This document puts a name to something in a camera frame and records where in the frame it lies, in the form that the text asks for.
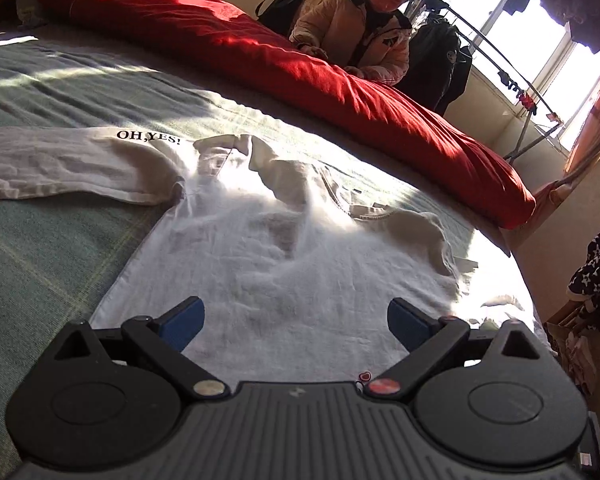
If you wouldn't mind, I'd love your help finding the red duvet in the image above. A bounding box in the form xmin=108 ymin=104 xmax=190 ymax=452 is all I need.
xmin=37 ymin=0 xmax=537 ymax=231

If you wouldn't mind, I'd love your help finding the window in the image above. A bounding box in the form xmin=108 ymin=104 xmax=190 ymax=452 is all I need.
xmin=325 ymin=0 xmax=600 ymax=151

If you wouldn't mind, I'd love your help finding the wooden chair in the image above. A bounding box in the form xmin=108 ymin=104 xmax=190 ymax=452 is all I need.
xmin=545 ymin=305 xmax=598 ymax=401

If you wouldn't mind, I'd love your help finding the beige clothes pile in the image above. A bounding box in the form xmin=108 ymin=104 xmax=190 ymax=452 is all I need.
xmin=565 ymin=332 xmax=597 ymax=396

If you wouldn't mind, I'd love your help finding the black bag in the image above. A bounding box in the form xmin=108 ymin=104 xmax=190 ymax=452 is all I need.
xmin=255 ymin=0 xmax=313 ymax=36

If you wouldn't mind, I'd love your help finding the black hanging coat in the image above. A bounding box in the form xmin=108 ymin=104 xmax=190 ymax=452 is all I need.
xmin=445 ymin=45 xmax=473 ymax=116

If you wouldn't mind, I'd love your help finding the row of hanging socks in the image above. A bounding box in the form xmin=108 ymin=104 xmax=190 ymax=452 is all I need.
xmin=497 ymin=70 xmax=538 ymax=113

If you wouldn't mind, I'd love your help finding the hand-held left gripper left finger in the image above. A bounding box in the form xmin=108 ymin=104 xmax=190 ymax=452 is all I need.
xmin=54 ymin=296 xmax=231 ymax=402

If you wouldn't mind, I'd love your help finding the black jacket with patch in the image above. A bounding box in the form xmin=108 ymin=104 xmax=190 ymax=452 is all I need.
xmin=400 ymin=22 xmax=461 ymax=111

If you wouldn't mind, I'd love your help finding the green plaid bed sheet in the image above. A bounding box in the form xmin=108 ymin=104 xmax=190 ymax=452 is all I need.
xmin=0 ymin=25 xmax=556 ymax=480

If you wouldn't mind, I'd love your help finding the metal clothes rack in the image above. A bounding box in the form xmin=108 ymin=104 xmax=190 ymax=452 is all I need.
xmin=420 ymin=0 xmax=566 ymax=162

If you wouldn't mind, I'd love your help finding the white printed long-sleeve shirt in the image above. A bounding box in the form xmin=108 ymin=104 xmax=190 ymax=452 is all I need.
xmin=0 ymin=126 xmax=481 ymax=392

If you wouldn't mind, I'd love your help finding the dark star-printed garment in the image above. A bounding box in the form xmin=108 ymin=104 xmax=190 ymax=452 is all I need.
xmin=567 ymin=230 xmax=600 ymax=331

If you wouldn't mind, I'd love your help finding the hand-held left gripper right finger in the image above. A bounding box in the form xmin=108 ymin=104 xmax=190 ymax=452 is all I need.
xmin=365 ymin=298 xmax=542 ymax=402

